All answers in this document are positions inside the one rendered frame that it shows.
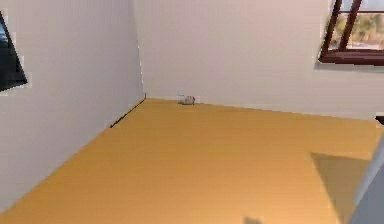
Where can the brown framed window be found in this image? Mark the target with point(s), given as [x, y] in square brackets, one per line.
[353, 55]

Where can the small grey white object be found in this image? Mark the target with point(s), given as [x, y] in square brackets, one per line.
[186, 99]

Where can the black framed wall picture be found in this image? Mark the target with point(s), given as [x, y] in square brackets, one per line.
[8, 66]

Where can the pale grey bed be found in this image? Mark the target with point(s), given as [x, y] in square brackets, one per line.
[371, 196]

